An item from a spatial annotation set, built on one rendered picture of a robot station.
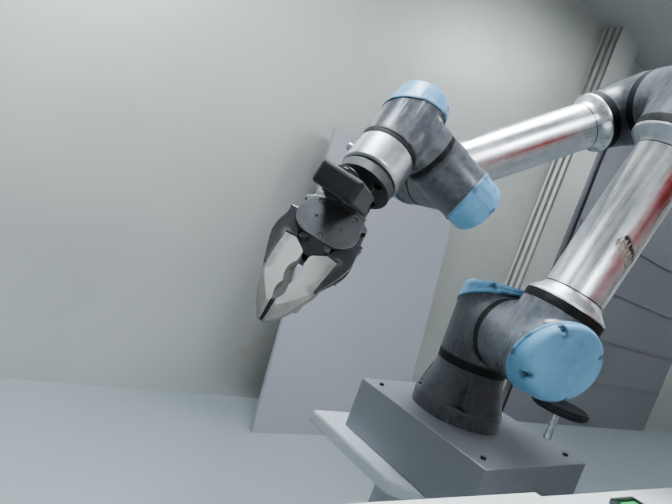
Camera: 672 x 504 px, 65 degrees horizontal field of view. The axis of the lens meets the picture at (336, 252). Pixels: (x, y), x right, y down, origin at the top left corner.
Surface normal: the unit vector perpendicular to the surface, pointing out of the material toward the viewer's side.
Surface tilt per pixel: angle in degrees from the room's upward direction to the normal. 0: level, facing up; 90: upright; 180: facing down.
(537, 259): 90
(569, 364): 98
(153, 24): 90
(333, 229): 59
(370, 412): 90
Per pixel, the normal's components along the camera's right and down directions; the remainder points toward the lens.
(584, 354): 0.16, 0.27
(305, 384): 0.60, 0.13
